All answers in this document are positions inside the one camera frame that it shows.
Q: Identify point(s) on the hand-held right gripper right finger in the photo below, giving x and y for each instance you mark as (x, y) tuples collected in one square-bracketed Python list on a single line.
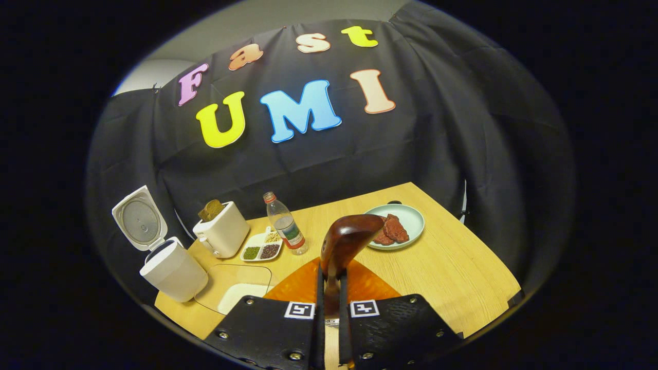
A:
[(344, 339)]

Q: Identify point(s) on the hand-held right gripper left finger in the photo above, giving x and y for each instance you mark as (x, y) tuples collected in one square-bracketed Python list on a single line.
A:
[(319, 339)]

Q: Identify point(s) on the clear tray of white rice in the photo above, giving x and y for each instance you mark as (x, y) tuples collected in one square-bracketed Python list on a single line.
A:
[(241, 295)]

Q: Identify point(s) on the brown wooden spoon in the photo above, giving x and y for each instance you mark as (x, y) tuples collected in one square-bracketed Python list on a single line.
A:
[(347, 239)]

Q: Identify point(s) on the white rice cooker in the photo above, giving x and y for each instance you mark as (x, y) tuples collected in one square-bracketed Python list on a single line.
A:
[(172, 272)]

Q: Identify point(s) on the clear plastic bottle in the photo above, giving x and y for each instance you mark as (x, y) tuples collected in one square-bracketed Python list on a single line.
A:
[(288, 228)]

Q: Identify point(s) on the pale green plate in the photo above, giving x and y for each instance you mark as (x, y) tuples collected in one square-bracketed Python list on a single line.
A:
[(414, 221)]

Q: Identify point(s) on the white toaster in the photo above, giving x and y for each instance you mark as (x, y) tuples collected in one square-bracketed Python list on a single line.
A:
[(226, 234)]

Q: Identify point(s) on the brown toast slice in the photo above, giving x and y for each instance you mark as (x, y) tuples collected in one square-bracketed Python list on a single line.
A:
[(205, 214), (217, 207)]

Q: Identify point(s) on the black backdrop cloth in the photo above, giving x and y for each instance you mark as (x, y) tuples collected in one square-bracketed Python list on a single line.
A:
[(437, 128)]

